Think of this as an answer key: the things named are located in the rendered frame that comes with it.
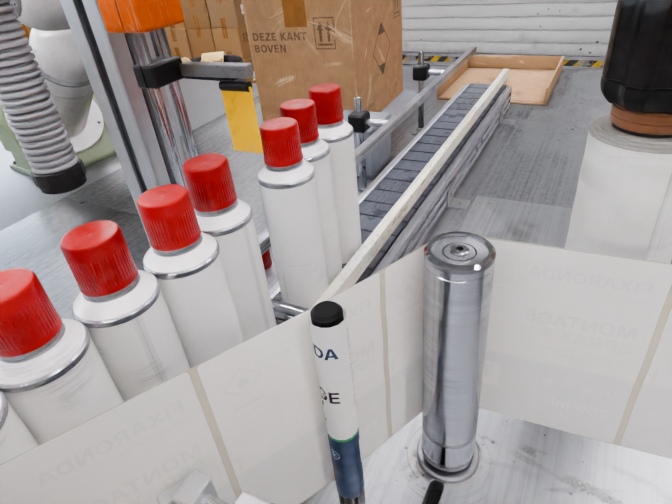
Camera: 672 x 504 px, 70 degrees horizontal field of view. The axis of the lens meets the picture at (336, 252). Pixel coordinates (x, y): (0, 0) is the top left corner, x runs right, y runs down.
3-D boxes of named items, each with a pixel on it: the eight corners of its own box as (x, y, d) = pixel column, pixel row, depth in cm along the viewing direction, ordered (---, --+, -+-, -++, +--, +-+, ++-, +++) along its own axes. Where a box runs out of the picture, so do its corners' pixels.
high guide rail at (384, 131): (97, 412, 34) (90, 399, 33) (86, 407, 35) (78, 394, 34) (476, 52, 111) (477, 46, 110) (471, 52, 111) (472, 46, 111)
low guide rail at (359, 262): (196, 496, 34) (189, 480, 33) (183, 489, 34) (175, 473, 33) (507, 77, 111) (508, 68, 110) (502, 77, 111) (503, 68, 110)
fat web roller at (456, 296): (469, 494, 34) (493, 281, 23) (407, 469, 36) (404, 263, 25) (485, 441, 37) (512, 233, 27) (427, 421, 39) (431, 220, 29)
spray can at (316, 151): (338, 295, 53) (317, 111, 42) (293, 292, 55) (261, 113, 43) (347, 267, 58) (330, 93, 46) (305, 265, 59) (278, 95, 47)
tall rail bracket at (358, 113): (391, 199, 81) (388, 101, 72) (352, 193, 84) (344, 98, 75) (398, 191, 83) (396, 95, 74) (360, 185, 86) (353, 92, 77)
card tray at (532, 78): (545, 105, 112) (548, 87, 110) (436, 99, 123) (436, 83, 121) (561, 71, 133) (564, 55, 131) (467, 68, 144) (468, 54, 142)
